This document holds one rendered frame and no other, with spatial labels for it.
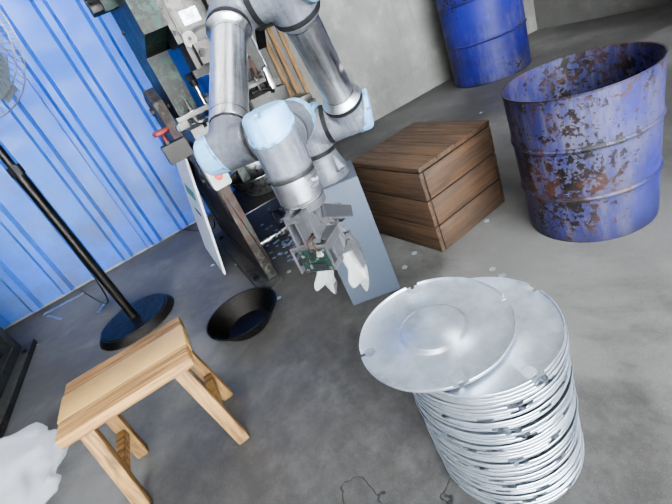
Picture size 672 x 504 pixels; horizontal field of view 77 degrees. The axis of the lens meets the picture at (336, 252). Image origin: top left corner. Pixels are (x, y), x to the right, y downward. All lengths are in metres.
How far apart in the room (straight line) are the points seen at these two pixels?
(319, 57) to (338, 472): 0.99
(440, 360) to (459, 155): 0.98
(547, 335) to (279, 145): 0.52
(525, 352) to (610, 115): 0.78
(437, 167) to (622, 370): 0.81
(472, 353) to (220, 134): 0.57
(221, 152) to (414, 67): 3.24
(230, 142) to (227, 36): 0.27
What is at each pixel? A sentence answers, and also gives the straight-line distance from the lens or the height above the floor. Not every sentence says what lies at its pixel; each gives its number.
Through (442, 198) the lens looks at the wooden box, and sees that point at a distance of 1.56.
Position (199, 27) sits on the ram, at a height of 1.02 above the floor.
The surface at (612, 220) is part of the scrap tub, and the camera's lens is 1.51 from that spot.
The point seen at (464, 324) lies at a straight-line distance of 0.80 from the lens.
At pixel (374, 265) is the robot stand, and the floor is 0.13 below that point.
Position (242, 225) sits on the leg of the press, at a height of 0.31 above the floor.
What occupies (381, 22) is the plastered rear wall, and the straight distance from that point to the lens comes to 3.75.
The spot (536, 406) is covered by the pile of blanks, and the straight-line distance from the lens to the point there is 0.76.
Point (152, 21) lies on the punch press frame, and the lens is 1.86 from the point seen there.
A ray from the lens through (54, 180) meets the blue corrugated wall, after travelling 3.12.
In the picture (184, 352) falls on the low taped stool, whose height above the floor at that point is 0.33.
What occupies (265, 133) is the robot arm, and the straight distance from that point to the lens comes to 0.63.
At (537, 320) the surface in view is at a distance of 0.80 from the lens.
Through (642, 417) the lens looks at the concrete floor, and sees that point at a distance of 1.10.
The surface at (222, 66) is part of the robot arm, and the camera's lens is 0.90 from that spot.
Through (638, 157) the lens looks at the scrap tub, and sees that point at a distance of 1.45.
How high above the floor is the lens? 0.89
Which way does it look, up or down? 28 degrees down
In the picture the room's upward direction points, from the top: 25 degrees counter-clockwise
